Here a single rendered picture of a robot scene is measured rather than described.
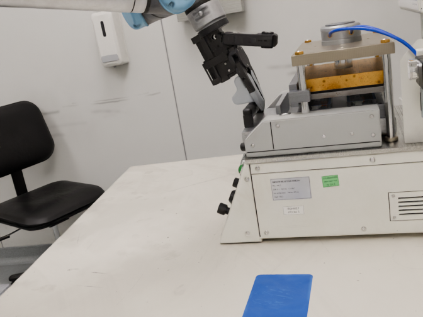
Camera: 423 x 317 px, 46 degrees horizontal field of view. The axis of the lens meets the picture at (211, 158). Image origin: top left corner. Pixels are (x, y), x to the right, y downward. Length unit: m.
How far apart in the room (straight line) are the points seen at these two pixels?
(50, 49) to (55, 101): 0.27
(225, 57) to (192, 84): 1.46
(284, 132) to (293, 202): 0.14
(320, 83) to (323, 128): 0.09
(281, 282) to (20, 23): 2.20
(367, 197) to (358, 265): 0.13
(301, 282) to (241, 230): 0.20
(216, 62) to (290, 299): 0.51
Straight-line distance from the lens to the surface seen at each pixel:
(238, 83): 1.09
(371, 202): 0.98
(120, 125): 2.67
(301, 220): 1.00
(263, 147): 0.96
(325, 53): 0.94
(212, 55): 1.09
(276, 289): 0.87
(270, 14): 2.45
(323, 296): 0.85
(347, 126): 0.94
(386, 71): 0.95
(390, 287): 0.86
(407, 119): 0.95
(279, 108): 1.03
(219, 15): 1.08
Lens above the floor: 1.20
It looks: 16 degrees down
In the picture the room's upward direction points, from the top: 10 degrees counter-clockwise
